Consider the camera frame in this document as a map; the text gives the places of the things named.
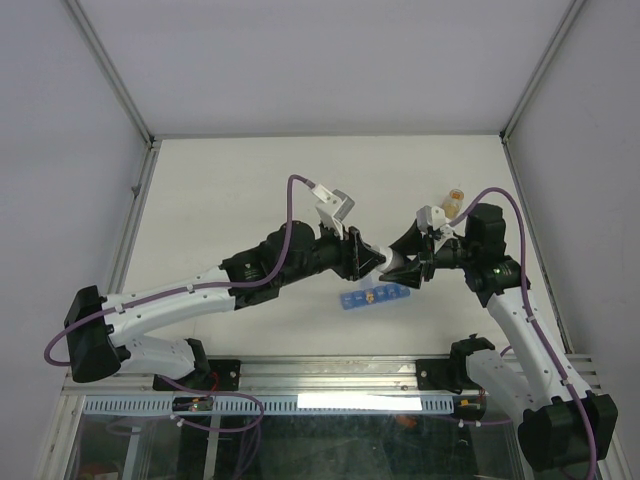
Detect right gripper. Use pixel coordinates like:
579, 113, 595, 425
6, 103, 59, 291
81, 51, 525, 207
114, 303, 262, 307
378, 219, 476, 289

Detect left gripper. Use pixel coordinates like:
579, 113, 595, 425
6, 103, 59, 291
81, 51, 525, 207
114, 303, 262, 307
279, 219, 386, 288

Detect white pill bottle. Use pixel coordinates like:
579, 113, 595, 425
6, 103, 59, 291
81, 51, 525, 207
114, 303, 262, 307
379, 251, 413, 274

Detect blue weekly pill organizer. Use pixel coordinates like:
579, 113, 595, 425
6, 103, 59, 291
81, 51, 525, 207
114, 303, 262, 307
339, 282, 411, 311

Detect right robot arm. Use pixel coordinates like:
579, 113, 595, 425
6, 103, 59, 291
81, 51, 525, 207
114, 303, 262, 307
377, 203, 618, 478

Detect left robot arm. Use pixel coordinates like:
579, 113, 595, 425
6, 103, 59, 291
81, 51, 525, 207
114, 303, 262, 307
64, 221, 388, 389

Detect amber glass pill jar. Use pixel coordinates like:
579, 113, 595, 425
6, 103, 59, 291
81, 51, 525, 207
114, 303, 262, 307
441, 189, 464, 220

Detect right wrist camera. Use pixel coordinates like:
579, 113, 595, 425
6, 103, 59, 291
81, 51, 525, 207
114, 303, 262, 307
416, 205, 454, 240

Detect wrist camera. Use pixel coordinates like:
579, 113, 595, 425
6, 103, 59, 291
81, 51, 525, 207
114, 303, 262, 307
311, 184, 355, 240
416, 205, 454, 240

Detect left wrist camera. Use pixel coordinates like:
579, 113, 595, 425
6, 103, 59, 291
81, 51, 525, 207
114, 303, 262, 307
311, 184, 355, 240

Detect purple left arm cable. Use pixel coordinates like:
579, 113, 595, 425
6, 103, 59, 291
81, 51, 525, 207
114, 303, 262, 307
43, 174, 321, 436

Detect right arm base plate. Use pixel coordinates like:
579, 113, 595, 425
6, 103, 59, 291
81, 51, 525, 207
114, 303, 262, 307
415, 354, 506, 394

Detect slotted grey cable duct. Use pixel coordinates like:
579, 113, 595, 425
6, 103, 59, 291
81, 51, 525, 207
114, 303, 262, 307
83, 393, 454, 417

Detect aluminium mounting rail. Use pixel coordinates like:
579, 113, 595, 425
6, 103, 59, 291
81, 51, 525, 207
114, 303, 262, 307
64, 354, 599, 397

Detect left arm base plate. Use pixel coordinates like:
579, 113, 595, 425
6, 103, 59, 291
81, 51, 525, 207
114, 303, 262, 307
152, 357, 241, 392

